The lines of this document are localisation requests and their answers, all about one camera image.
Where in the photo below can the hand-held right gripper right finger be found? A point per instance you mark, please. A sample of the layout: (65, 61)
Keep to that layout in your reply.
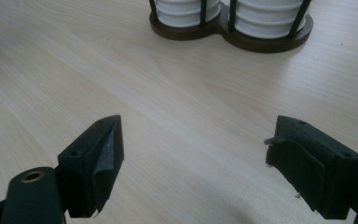
(320, 174)

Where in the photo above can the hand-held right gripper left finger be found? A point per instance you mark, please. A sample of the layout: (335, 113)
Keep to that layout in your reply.
(87, 168)

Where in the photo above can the short stack of white cups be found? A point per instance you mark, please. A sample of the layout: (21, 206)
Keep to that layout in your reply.
(180, 12)

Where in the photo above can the tall stack of white cups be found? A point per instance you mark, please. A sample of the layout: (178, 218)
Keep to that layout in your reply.
(261, 21)

